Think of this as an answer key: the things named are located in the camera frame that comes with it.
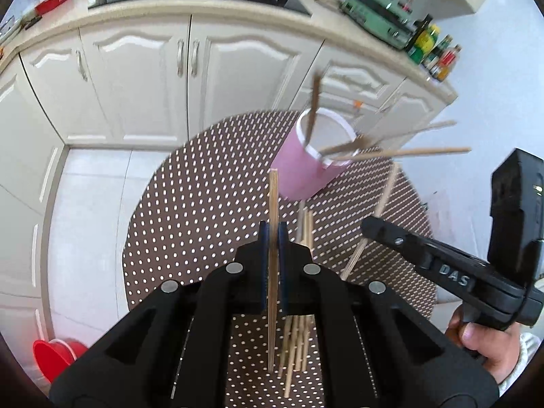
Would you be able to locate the red plastic basket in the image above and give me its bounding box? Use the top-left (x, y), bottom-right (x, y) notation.
top-left (34, 0), bottom-right (72, 14)

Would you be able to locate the green electric cooker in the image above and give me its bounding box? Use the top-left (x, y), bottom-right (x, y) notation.
top-left (340, 0), bottom-right (415, 49)

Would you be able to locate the person's right forearm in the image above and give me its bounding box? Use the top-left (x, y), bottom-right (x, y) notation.
top-left (497, 330), bottom-right (544, 396)

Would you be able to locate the yellow green bottle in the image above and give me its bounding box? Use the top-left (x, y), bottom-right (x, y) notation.
top-left (414, 23), bottom-right (440, 64)

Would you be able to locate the slim bamboo chopstick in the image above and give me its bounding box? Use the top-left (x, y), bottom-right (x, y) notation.
top-left (340, 162), bottom-right (401, 281)
top-left (319, 120), bottom-right (457, 156)
top-left (267, 169), bottom-right (275, 370)
top-left (331, 147), bottom-right (472, 163)
top-left (307, 72), bottom-right (324, 141)

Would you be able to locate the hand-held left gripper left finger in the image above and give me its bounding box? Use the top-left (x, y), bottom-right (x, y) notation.
top-left (49, 221), bottom-right (273, 408)

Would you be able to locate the brown polka dot tablecloth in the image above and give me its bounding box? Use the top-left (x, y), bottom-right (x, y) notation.
top-left (121, 109), bottom-right (438, 408)

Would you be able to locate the person's right hand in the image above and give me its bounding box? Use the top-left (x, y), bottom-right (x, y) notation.
top-left (448, 308), bottom-right (523, 385)

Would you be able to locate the pile of wooden chopsticks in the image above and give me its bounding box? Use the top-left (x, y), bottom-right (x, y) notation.
top-left (278, 208), bottom-right (317, 398)

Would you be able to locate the red label sauce bottle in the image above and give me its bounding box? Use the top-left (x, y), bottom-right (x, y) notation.
top-left (433, 45), bottom-right (462, 81)

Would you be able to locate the pink cup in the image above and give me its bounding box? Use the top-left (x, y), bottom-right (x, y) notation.
top-left (271, 108), bottom-right (358, 202)

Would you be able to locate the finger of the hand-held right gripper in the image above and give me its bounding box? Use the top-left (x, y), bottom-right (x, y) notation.
top-left (361, 216), bottom-right (432, 273)

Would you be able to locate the dark slim sauce bottle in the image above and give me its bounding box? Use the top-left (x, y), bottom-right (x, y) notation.
top-left (425, 34), bottom-right (451, 71)

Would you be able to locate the red plastic basin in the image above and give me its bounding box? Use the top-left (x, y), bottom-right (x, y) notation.
top-left (33, 338), bottom-right (88, 385)

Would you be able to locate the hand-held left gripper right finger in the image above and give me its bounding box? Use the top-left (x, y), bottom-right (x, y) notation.
top-left (276, 222), bottom-right (500, 408)

